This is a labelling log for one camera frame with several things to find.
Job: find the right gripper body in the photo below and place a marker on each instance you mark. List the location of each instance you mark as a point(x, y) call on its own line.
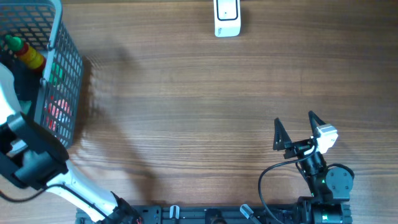
point(298, 149)

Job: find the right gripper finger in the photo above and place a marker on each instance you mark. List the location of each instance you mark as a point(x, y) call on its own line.
point(315, 122)
point(282, 140)

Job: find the red yellow sauce bottle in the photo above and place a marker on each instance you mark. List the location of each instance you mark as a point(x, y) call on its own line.
point(33, 59)

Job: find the red tissue packet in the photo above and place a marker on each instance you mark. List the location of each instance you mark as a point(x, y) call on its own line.
point(59, 118)

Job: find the green lid jar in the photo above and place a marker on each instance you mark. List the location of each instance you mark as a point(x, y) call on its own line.
point(56, 75)

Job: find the teal wipes packet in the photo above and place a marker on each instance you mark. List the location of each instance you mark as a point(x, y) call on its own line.
point(25, 106)

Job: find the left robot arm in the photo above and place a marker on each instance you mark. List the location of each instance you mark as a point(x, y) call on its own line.
point(32, 157)

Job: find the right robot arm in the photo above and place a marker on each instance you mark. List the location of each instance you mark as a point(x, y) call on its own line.
point(329, 185)

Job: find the white barcode scanner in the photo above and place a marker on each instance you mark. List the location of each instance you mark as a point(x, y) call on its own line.
point(227, 17)

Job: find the grey plastic mesh basket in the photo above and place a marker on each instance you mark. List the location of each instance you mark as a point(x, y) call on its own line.
point(40, 24)

